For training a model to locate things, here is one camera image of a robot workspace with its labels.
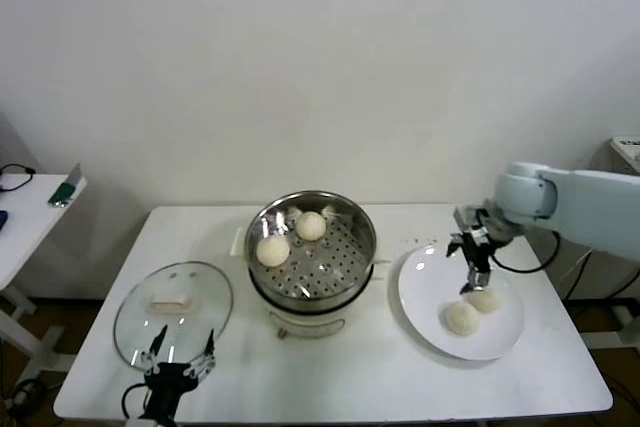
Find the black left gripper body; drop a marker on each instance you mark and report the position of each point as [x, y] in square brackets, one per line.
[167, 384]

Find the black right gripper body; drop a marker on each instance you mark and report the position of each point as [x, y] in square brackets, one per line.
[477, 252]

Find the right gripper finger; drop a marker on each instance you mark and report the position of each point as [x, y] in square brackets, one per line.
[479, 279]
[455, 242]

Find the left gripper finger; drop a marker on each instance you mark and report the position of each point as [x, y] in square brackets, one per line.
[210, 344]
[160, 339]

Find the white steamed baozi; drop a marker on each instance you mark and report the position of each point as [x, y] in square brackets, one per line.
[310, 225]
[486, 301]
[273, 251]
[461, 318]

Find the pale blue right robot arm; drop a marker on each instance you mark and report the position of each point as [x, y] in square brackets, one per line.
[575, 202]

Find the perforated steel steamer basket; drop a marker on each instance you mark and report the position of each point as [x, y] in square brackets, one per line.
[330, 267]

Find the white round plate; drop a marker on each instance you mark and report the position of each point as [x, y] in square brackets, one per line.
[425, 297]

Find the cream electric cooker base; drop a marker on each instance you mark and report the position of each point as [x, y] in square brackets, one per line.
[305, 326]

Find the white stand base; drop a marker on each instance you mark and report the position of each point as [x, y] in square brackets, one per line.
[625, 318]

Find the grey white cabinet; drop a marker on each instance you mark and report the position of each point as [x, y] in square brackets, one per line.
[627, 147]

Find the white side table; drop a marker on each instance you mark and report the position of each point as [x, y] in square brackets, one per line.
[30, 207]

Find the dark blue object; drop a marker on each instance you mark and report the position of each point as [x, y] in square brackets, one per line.
[3, 222]

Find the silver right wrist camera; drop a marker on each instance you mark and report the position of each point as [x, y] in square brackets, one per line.
[465, 214]

